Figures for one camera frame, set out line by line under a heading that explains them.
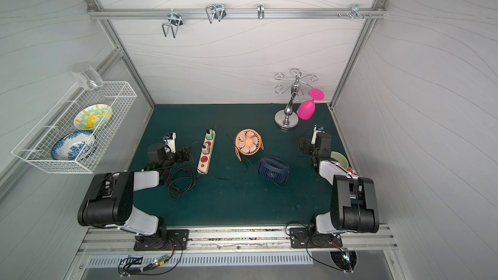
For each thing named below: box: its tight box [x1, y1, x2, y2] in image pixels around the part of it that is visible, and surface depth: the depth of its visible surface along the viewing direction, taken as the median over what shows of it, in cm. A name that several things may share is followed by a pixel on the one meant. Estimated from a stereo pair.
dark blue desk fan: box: [257, 156, 290, 188], surface depth 87 cm
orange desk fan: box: [234, 128, 264, 162], surface depth 95 cm
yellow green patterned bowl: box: [73, 104, 113, 131], surface depth 71 cm
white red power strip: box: [197, 128, 217, 175], surface depth 95 cm
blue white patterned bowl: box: [50, 130, 97, 161], surface depth 63 cm
